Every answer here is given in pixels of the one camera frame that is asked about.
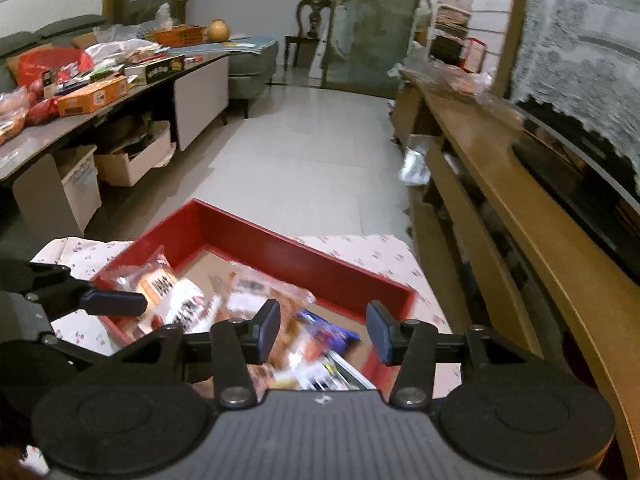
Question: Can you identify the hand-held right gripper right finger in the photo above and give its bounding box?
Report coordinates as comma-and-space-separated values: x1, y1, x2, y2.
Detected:
365, 301, 533, 409

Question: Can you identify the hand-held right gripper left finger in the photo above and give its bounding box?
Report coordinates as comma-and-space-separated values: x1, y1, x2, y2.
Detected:
111, 299, 282, 409

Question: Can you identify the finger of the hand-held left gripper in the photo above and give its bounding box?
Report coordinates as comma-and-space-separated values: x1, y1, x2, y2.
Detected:
0, 258, 147, 320
41, 331, 111, 366

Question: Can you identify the orange translucent snack packet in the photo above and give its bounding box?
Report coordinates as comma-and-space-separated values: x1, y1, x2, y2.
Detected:
210, 269, 317, 364

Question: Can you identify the orange black print snack packet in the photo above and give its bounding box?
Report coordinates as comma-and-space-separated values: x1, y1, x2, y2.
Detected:
102, 246, 179, 322

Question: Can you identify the blue red snack packet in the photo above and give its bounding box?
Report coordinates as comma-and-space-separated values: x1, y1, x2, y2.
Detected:
294, 309, 362, 362

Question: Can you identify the white snack bag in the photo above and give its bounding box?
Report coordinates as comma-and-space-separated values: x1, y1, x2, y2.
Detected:
274, 351, 377, 392

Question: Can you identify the red rectangular box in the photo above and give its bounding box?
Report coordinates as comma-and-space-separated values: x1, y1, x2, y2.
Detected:
92, 198, 420, 392

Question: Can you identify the brown white snack packet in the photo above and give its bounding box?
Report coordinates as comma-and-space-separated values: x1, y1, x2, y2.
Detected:
164, 280, 222, 334

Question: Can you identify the cherry print tablecloth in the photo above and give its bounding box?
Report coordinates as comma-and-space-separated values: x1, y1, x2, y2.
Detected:
22, 232, 464, 476

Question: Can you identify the white storage bin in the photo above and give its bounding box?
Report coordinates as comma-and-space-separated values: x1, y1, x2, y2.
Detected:
54, 144, 104, 234

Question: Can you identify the white cardboard box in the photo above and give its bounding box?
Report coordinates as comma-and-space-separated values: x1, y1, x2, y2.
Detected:
93, 120, 177, 188

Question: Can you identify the silver foil bag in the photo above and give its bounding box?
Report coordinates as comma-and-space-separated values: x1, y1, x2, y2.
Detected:
398, 147, 431, 186

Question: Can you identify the wooden television cabinet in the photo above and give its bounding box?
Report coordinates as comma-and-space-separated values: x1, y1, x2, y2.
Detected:
389, 67, 640, 472

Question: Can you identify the long grey table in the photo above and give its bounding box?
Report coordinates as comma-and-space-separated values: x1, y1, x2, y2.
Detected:
0, 52, 231, 243

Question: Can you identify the red snack bag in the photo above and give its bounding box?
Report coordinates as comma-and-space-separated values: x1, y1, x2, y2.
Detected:
25, 97, 62, 127

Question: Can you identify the orange cardboard box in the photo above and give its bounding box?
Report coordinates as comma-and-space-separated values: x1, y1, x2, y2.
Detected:
56, 75, 130, 118

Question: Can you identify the orange snack bag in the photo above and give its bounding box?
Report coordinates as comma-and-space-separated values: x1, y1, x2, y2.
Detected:
0, 87, 31, 147

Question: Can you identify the black printed box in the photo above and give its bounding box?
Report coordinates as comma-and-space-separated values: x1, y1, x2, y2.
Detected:
123, 54, 186, 85

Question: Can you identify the red plastic bag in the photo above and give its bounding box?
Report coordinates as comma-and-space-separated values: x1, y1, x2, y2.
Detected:
7, 47, 94, 89

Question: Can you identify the black television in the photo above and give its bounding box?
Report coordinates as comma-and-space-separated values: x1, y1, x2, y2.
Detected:
509, 99, 640, 282

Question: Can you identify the grey green sofa seat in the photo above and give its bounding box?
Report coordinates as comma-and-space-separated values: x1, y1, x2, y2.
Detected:
226, 35, 280, 119

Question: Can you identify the orange basket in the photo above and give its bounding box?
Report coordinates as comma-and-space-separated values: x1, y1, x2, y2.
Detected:
152, 25, 209, 47

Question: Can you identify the grey green sofa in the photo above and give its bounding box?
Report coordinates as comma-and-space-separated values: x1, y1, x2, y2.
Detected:
0, 13, 108, 92

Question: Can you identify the small red white box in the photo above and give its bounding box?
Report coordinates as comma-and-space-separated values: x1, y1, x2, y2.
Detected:
460, 37, 488, 74

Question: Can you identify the glass door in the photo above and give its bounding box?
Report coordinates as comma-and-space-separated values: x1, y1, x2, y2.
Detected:
320, 0, 427, 97

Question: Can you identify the dark wooden chair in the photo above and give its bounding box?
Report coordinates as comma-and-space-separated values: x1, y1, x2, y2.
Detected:
284, 0, 334, 71

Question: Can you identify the white lace cloth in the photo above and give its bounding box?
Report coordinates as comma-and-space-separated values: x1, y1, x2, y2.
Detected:
510, 0, 640, 172

